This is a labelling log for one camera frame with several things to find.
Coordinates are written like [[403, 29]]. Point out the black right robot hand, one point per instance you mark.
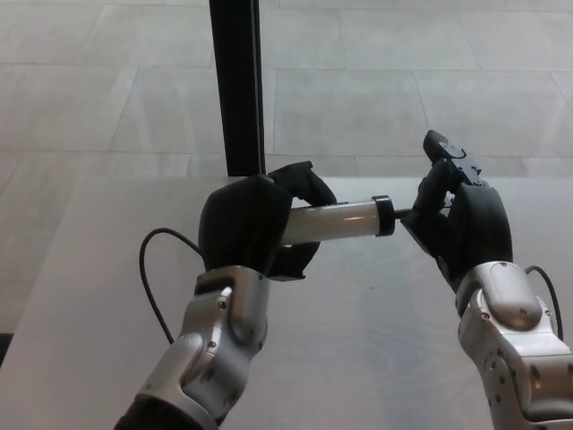
[[479, 228]]

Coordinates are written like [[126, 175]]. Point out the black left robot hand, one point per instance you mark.
[[242, 224]]

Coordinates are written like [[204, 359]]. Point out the black vertical frame post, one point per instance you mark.
[[237, 89]]

